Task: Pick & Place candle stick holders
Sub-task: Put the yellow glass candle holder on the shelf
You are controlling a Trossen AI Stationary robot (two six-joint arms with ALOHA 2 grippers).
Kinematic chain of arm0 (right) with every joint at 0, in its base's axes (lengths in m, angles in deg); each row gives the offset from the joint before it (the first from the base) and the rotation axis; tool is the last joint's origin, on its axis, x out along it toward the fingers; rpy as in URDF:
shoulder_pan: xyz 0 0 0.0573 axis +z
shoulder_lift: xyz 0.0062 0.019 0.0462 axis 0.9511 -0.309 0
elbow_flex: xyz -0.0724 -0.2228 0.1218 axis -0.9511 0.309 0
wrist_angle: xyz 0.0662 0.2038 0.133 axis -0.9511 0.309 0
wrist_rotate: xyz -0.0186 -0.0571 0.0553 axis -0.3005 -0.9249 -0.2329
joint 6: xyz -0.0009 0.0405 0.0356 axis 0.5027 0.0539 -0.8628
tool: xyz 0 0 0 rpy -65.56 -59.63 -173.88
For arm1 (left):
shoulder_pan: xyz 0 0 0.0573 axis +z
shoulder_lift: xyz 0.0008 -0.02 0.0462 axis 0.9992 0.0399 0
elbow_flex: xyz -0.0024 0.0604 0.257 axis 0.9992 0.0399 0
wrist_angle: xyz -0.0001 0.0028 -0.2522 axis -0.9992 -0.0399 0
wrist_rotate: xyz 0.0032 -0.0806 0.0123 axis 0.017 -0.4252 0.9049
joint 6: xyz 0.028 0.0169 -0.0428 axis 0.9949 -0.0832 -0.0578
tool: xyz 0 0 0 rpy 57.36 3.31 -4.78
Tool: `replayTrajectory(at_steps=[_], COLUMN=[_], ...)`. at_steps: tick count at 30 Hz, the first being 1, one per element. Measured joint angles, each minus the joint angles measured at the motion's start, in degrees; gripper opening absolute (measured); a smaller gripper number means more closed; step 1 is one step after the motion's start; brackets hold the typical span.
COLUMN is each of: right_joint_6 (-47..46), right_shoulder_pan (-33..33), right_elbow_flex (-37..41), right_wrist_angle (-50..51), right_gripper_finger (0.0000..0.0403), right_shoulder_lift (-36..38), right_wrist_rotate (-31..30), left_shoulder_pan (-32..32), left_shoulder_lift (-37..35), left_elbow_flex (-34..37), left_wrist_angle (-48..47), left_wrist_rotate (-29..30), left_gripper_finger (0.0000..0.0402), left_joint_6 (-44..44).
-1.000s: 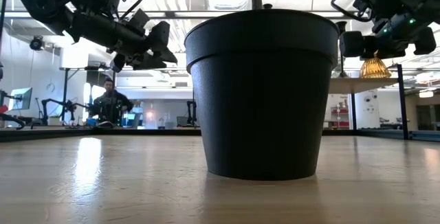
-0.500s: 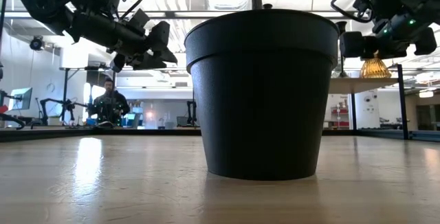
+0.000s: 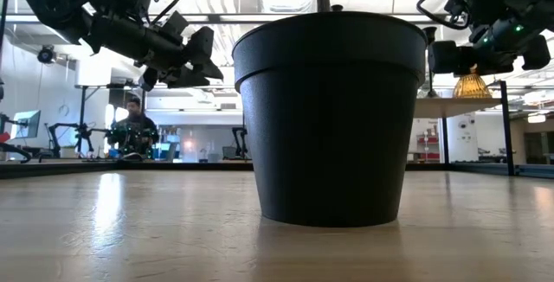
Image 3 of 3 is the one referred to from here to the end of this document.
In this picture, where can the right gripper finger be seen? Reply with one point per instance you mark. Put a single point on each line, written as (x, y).
(446, 57)
(536, 53)

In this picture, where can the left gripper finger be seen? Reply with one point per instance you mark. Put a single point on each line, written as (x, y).
(201, 48)
(186, 78)

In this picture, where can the amber glass candle holder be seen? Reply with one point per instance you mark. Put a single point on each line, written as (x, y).
(472, 87)

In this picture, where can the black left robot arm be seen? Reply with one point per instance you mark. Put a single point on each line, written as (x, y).
(52, 5)

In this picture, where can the black background robot arm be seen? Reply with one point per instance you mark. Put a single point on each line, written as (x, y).
(239, 143)
(80, 131)

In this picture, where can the person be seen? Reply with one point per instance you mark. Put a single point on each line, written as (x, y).
(134, 128)

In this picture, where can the red storage shelf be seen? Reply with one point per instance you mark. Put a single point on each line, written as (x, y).
(427, 140)

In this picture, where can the white round pillar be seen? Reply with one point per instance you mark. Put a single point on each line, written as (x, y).
(461, 143)

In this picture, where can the black plant pot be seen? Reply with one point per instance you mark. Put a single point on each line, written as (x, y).
(329, 122)

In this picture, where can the grey desktop monitor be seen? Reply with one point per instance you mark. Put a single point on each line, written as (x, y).
(27, 124)

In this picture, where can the wooden shelf with black frame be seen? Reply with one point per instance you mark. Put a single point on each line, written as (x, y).
(450, 107)

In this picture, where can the black hanging camera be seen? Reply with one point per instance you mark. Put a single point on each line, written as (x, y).
(45, 55)

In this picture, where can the black aluminium table rail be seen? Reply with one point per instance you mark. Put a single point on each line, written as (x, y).
(65, 169)

